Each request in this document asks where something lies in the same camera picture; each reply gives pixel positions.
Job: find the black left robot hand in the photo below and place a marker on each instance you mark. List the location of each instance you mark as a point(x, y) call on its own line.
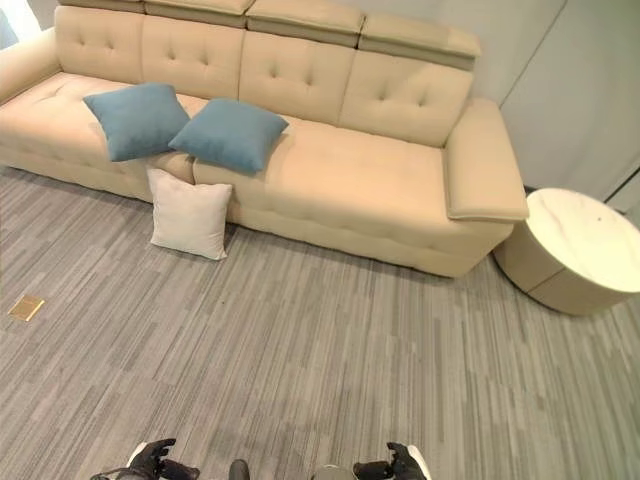
point(152, 462)

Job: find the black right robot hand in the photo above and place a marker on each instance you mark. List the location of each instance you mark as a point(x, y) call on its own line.
point(395, 465)

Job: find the beige fabric sofa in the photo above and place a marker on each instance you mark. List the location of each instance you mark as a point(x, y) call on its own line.
point(350, 165)

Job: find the brass floor outlet plate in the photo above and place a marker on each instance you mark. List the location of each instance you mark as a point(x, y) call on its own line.
point(26, 307)

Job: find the white square cushion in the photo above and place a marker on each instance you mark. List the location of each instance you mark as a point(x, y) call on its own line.
point(189, 214)

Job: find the round white side table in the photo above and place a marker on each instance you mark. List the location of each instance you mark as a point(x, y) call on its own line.
point(580, 250)

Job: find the blue square cushion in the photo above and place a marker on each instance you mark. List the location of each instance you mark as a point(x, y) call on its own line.
point(137, 120)
point(230, 134)

